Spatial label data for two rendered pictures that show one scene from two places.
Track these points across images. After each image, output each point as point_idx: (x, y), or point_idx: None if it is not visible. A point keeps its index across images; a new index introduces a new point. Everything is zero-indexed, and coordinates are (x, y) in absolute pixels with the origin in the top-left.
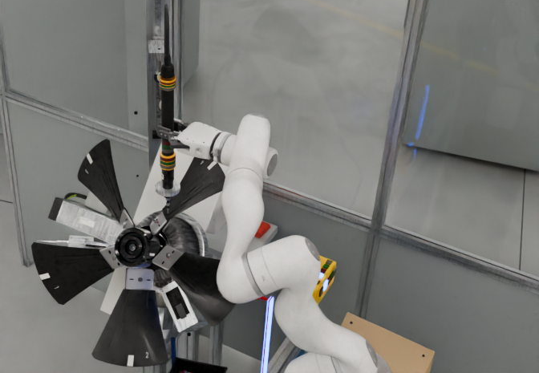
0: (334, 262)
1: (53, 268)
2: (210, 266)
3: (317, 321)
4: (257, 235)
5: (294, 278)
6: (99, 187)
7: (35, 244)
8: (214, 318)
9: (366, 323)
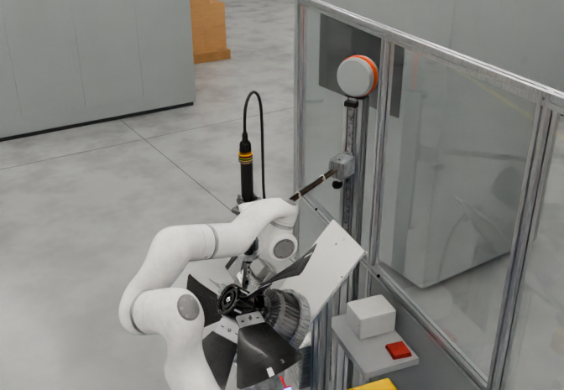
0: None
1: None
2: (272, 340)
3: (191, 387)
4: (393, 356)
5: (158, 325)
6: None
7: (190, 275)
8: (242, 382)
9: None
